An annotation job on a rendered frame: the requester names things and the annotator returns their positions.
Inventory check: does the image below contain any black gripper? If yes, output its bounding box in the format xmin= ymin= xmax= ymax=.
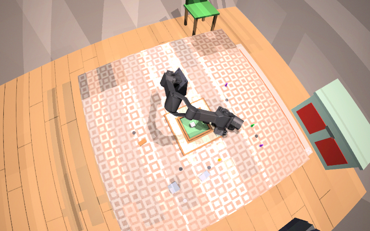
xmin=203 ymin=121 xmax=235 ymax=130

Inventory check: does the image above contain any orange flat bar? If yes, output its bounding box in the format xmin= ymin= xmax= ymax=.
xmin=138 ymin=139 xmax=147 ymax=146

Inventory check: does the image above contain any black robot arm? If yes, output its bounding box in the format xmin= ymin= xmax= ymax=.
xmin=160 ymin=70 xmax=244 ymax=136

